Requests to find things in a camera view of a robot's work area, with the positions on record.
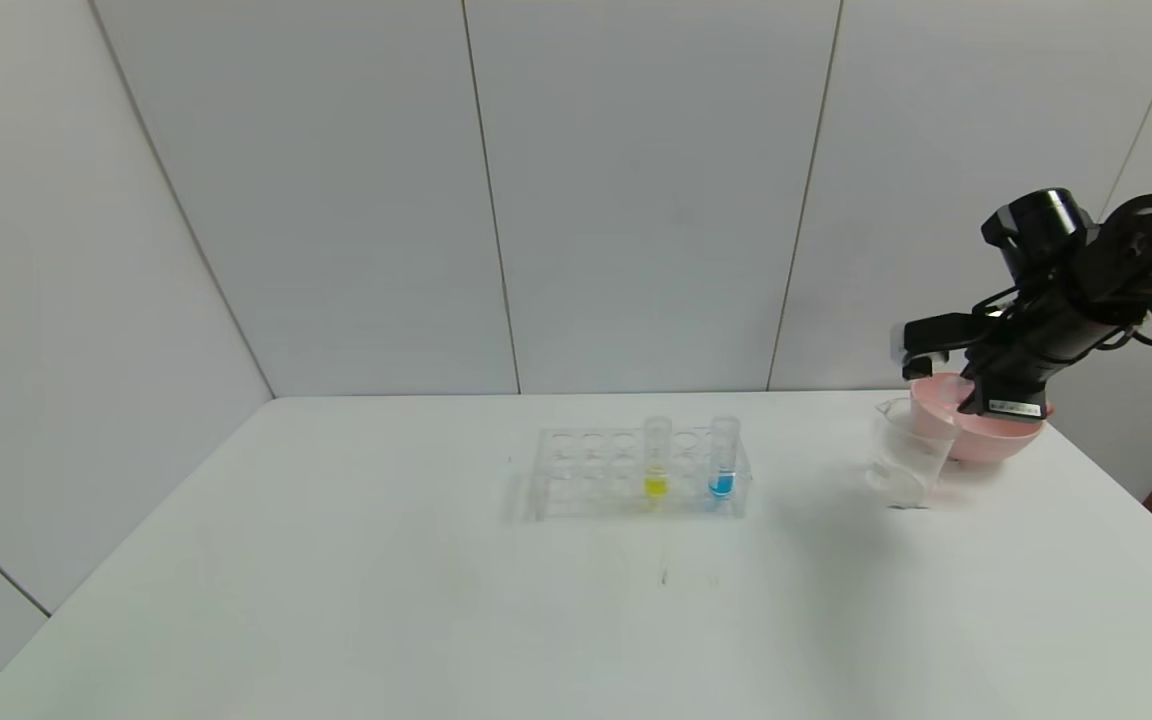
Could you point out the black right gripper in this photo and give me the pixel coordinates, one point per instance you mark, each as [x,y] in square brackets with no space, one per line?
[1015,403]

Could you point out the blue pigment test tube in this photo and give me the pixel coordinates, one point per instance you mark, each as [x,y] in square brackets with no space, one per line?
[723,450]

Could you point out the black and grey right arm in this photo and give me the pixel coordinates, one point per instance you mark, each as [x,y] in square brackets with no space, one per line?
[1116,240]

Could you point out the yellow pigment test tube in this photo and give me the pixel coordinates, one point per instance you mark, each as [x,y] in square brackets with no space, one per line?
[656,450]

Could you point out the clear acrylic test tube rack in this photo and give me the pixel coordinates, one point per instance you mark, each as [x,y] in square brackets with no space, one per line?
[596,480]

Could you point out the pink bowl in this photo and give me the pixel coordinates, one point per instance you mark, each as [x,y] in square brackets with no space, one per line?
[996,440]

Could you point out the clear plastic beaker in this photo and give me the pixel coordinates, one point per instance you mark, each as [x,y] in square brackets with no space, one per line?
[896,460]

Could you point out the wrist camera with black bracket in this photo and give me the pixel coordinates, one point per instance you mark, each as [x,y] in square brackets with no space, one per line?
[941,335]

